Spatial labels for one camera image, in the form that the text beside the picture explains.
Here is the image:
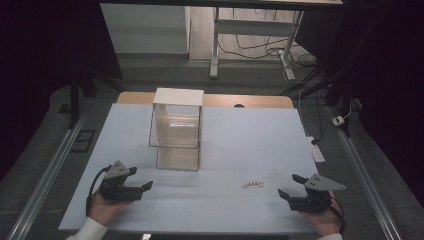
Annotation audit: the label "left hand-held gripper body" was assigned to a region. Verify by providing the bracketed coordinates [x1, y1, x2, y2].
[99, 160, 144, 203]

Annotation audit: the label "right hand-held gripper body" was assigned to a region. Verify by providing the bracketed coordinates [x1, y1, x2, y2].
[288, 173, 347, 214]

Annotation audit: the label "small clear plastic object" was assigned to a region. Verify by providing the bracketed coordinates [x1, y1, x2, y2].
[241, 180, 266, 190]

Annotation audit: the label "clear box with white lid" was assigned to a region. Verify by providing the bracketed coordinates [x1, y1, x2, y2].
[148, 87, 205, 173]

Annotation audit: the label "person's left hand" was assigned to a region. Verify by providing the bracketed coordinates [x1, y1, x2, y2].
[87, 192, 134, 227]

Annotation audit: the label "person's right hand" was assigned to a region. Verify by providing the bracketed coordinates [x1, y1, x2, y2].
[299, 199, 345, 238]

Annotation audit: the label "white power strip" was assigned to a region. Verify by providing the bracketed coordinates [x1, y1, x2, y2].
[305, 135, 326, 164]

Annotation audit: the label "light blue table mat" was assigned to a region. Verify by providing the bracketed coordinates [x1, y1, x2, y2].
[58, 102, 318, 235]

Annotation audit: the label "wooden table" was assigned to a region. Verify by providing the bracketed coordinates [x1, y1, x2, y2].
[116, 91, 295, 110]

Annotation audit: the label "black metal stand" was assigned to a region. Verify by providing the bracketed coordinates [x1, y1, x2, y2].
[67, 59, 124, 130]

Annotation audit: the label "dark curtain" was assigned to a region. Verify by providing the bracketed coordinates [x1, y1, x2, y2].
[0, 0, 123, 183]
[294, 0, 424, 208]

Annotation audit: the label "white cabinet panel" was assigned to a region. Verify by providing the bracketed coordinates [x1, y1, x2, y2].
[99, 3, 192, 55]

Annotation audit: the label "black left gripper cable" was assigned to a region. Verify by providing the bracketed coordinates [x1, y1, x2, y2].
[85, 165, 112, 218]

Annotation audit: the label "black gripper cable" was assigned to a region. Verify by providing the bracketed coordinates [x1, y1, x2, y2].
[328, 195, 347, 235]
[85, 165, 112, 218]

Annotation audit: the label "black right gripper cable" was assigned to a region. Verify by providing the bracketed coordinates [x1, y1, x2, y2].
[328, 195, 347, 235]

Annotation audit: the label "metal floor rail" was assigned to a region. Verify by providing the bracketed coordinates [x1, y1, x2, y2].
[324, 104, 403, 240]
[5, 113, 88, 240]

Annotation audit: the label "black floor frame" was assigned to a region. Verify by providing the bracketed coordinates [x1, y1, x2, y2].
[70, 129, 97, 154]

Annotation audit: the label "black floor cables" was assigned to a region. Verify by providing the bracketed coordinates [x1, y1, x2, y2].
[217, 8, 323, 98]

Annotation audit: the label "white desk frame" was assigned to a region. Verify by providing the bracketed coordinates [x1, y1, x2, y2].
[209, 6, 305, 82]

